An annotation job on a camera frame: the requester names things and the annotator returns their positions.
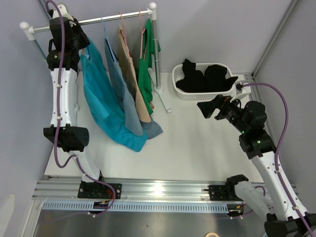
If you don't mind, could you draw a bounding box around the teal t shirt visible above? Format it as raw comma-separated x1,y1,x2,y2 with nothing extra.
80,41,147,152

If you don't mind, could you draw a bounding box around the grey blue t shirt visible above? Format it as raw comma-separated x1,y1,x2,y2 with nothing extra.
105,38,163,139

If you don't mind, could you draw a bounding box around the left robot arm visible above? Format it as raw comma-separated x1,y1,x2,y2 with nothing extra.
43,16,111,198

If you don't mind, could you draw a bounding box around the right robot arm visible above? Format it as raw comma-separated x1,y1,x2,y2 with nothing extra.
197,95,316,237

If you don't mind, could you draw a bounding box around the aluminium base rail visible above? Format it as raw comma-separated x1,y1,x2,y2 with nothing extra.
32,175,302,204

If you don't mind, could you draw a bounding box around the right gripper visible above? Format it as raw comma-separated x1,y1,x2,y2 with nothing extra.
197,94,249,134

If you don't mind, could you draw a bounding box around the white plastic laundry basket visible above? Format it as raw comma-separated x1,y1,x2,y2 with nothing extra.
172,63,236,100

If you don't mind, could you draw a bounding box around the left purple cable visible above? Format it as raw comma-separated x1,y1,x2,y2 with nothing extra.
44,0,117,218

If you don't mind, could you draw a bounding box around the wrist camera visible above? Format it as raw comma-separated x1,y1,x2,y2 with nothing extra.
230,80,251,102
47,3,74,20

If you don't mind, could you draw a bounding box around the beige wooden hanger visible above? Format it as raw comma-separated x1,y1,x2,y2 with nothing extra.
73,16,86,54

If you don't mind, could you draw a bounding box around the pink wire hanger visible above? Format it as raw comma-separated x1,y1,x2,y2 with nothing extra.
139,11,146,59
119,12,131,59

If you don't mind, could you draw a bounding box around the green t shirt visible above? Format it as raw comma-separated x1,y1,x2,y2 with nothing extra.
138,19,155,115

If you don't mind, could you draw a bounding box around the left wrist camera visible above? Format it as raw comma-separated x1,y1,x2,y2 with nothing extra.
47,3,74,20

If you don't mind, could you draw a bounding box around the white metal clothes rack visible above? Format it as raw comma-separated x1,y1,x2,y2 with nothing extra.
19,2,172,113

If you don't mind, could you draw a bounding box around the slotted cable duct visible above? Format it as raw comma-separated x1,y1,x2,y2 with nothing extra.
41,200,241,213

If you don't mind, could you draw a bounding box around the tape roll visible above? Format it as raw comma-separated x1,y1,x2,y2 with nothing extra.
204,232,219,237

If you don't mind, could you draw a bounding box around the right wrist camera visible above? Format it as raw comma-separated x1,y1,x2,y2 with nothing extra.
230,80,251,102

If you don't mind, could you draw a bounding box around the black garment in basket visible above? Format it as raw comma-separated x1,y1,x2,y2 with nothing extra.
176,59,238,93

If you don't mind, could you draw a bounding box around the light blue wire hanger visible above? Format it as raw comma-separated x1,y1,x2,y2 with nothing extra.
101,18,118,63

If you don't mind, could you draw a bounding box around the beige t shirt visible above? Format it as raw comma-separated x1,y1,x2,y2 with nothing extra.
118,25,152,123

